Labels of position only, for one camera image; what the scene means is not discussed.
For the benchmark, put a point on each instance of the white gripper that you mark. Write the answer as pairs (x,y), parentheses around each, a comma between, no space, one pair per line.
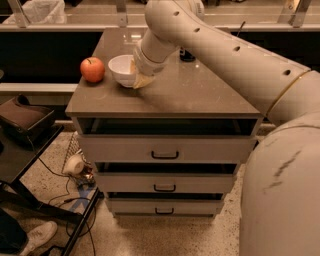
(145,63)

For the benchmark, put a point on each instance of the white ceramic bowl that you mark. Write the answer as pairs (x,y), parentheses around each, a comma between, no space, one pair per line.
(123,70)

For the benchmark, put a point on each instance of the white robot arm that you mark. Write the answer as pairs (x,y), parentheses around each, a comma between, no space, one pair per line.
(280,201)

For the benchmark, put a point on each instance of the red apple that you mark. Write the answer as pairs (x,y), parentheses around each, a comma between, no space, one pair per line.
(92,69)

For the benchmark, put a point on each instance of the grey drawer cabinet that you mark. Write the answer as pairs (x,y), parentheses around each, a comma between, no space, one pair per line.
(186,99)

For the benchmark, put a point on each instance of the blue Pepsi can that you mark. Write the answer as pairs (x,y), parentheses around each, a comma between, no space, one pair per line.
(186,56)

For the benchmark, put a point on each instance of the top grey drawer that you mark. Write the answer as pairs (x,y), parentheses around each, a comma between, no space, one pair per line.
(166,149)

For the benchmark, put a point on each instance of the grey drawer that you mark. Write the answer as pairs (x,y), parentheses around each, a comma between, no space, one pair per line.
(166,149)
(156,183)
(164,207)

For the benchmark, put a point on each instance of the middle grey drawer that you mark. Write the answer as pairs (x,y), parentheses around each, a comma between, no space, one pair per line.
(156,183)

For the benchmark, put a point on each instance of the white tape roll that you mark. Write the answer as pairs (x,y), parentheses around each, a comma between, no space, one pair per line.
(74,165)

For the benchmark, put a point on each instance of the white plastic bag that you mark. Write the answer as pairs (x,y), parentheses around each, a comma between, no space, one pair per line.
(36,12)

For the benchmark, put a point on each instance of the brown VR headset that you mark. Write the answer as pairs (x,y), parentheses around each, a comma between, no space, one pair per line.
(24,121)

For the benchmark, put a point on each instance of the bottom grey drawer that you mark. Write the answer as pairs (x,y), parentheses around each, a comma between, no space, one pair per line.
(164,207)

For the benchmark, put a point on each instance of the black side table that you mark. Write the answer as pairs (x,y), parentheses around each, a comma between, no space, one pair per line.
(15,160)

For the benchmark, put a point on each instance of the white sneaker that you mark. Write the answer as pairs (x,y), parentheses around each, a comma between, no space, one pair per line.
(38,237)

